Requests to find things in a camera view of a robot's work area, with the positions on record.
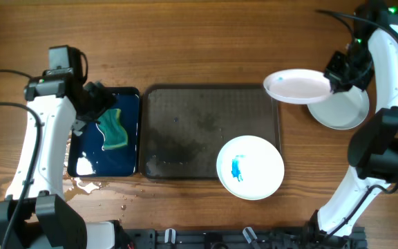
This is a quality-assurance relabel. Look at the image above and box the green yellow sponge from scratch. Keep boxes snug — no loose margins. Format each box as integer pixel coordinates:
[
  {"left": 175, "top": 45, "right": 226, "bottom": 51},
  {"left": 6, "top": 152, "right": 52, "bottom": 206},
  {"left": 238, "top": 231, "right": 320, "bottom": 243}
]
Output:
[{"left": 96, "top": 109, "right": 129, "bottom": 150}]

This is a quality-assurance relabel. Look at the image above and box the white plate cleaned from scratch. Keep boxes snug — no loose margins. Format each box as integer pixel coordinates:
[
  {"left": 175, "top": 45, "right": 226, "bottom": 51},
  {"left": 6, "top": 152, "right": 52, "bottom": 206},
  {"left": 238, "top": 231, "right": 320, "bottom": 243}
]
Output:
[
  {"left": 307, "top": 87, "right": 370, "bottom": 130},
  {"left": 263, "top": 68, "right": 332, "bottom": 104}
]

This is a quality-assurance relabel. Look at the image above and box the white plate with blue stain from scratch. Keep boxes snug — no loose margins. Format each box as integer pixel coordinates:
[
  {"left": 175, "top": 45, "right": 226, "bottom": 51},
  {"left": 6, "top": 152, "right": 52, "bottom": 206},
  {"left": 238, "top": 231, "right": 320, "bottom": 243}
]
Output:
[{"left": 216, "top": 136, "right": 285, "bottom": 201}]

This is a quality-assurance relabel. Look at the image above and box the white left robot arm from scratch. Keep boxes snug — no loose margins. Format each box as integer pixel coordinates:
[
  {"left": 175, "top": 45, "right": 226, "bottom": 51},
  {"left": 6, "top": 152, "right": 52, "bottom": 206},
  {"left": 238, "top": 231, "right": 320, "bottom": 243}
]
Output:
[{"left": 0, "top": 73, "right": 121, "bottom": 248}]

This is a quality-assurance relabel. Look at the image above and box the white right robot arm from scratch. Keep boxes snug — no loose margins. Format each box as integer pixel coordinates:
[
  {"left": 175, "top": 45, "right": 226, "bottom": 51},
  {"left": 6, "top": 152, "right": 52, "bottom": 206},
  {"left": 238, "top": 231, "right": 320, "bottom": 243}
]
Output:
[{"left": 306, "top": 1, "right": 398, "bottom": 245}]

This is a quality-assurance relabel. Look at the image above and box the black water tray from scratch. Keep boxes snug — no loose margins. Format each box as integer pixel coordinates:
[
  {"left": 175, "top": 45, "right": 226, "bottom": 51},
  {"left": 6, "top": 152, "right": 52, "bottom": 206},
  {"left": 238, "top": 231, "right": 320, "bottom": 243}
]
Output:
[{"left": 67, "top": 87, "right": 140, "bottom": 177}]

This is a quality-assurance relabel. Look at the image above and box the dark grey serving tray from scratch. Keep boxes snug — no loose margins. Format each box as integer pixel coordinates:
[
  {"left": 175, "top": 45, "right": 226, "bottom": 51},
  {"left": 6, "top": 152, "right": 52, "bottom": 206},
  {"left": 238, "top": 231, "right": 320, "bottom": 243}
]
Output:
[{"left": 138, "top": 84, "right": 281, "bottom": 181}]

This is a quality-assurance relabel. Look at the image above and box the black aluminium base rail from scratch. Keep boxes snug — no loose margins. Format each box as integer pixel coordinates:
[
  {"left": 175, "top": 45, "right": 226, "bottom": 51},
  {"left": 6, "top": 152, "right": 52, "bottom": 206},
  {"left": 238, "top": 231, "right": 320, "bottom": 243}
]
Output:
[{"left": 123, "top": 227, "right": 368, "bottom": 249}]

